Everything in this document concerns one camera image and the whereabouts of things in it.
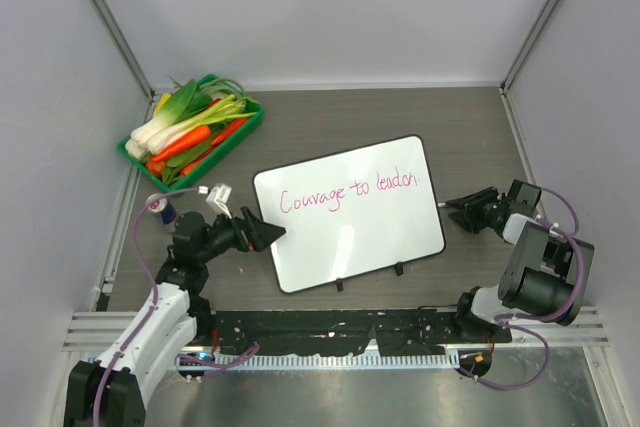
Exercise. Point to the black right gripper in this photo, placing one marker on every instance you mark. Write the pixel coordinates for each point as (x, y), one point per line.
(469, 219)

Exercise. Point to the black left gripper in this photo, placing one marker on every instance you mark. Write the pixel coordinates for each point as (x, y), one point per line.
(260, 234)

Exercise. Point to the white whiteboard with black frame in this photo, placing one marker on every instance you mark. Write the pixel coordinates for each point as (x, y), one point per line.
(351, 213)

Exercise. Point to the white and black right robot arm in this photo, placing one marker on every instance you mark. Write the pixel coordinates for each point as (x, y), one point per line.
(546, 275)

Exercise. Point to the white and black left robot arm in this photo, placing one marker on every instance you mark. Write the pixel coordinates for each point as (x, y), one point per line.
(115, 389)

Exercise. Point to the green plastic tray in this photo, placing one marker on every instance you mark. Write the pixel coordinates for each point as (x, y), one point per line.
(217, 88)

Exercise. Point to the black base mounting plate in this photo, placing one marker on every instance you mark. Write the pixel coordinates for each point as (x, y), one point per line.
(338, 333)

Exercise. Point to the red and blue drink can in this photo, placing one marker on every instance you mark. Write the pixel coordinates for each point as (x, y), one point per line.
(161, 208)

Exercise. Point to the green spinach leaves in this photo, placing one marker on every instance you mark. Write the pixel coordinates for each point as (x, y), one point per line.
(175, 164)

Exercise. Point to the red chili pepper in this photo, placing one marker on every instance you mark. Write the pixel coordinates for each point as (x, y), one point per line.
(218, 139)

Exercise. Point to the orange carrot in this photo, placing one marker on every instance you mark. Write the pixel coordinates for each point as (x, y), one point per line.
(186, 142)

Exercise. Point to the white and green leek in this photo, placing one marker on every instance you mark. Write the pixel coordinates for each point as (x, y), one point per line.
(161, 131)

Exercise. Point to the green bok choy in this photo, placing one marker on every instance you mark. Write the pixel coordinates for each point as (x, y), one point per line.
(186, 101)

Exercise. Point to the yellow pepper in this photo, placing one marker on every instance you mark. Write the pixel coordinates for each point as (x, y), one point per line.
(163, 99)

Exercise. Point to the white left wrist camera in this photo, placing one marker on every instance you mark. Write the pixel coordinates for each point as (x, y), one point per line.
(217, 198)

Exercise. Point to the white slotted cable duct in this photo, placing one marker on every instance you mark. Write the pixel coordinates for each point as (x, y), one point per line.
(370, 359)

